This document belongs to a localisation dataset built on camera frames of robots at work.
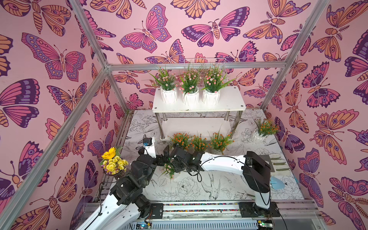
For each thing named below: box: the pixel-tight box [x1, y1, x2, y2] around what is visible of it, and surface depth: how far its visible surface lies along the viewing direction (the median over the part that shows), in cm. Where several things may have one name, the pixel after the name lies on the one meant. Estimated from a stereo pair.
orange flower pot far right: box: [251, 117, 281, 145], surface depth 94 cm
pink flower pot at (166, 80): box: [148, 66, 178, 104], surface depth 74 cm
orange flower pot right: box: [207, 124, 235, 155], surface depth 87 cm
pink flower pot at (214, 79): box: [201, 64, 236, 105], surface depth 70 cm
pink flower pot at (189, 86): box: [178, 66, 202, 106], surface depth 70 cm
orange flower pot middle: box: [190, 130, 209, 154], surface depth 85 cm
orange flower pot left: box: [167, 131, 191, 150], surface depth 87 cm
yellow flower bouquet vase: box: [99, 146, 129, 176], surface depth 68 cm
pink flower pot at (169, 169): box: [158, 163, 175, 181], surface depth 75 cm
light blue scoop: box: [270, 176, 285, 191], surface depth 83 cm
